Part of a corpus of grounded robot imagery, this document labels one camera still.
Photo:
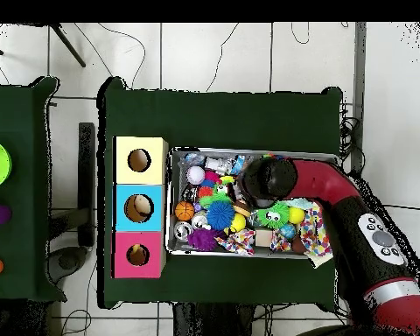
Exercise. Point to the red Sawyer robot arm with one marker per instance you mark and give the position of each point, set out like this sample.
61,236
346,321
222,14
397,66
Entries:
325,182

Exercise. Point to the large yellow ball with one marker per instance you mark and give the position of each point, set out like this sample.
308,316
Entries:
238,223

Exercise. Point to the green fuzzy toy with eyes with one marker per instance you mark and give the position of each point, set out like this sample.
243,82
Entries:
273,215

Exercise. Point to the black tripod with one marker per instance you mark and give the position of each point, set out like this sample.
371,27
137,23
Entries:
68,45

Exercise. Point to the dark green tablecloth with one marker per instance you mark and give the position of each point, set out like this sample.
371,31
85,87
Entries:
17,115
224,119

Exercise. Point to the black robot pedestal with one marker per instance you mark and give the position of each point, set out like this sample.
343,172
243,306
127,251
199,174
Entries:
210,322

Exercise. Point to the purple spiky toy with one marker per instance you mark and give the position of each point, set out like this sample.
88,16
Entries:
203,239

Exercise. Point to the yellow plush toy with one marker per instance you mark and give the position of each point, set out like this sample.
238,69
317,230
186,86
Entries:
135,248

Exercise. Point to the wooden box with three holes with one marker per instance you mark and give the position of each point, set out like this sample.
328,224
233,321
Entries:
140,143

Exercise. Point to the blue fuzzy ball toy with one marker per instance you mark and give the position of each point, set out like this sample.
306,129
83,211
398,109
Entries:
220,215

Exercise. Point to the colourful dotted cloth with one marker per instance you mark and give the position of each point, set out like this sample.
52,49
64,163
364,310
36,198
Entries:
315,234

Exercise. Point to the toy hamburger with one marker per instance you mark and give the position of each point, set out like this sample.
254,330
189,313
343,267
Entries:
243,209

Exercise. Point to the white dimpled ball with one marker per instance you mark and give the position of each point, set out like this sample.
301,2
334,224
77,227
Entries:
196,175

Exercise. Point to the small toy basketball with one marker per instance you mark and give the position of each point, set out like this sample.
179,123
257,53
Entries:
184,211

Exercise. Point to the shallow clear mesh bin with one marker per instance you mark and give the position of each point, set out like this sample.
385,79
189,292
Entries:
176,246

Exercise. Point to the crushed clear plastic bottle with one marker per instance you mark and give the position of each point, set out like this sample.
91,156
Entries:
218,162

